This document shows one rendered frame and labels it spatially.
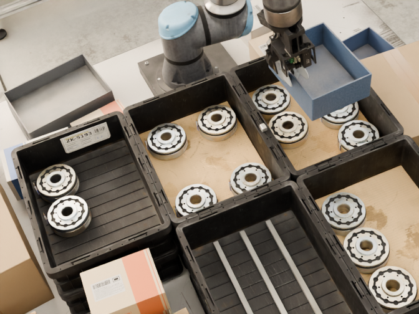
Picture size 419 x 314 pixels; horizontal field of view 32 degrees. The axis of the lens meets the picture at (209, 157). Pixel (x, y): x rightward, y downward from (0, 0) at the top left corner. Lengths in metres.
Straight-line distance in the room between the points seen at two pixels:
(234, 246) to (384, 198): 0.38
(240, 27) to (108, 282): 0.85
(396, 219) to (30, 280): 0.87
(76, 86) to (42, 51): 1.34
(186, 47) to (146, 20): 1.52
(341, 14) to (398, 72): 0.47
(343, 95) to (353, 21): 0.81
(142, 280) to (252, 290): 0.25
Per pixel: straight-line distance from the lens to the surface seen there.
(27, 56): 3.57
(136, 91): 2.25
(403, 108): 1.93
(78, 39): 3.57
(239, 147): 1.88
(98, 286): 1.60
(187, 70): 2.10
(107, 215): 1.81
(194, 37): 2.04
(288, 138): 1.85
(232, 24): 2.05
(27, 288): 1.81
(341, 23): 2.38
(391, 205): 1.77
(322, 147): 1.87
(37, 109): 2.22
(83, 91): 2.22
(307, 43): 1.50
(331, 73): 1.70
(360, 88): 1.62
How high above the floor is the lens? 2.29
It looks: 51 degrees down
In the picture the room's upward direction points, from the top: 10 degrees counter-clockwise
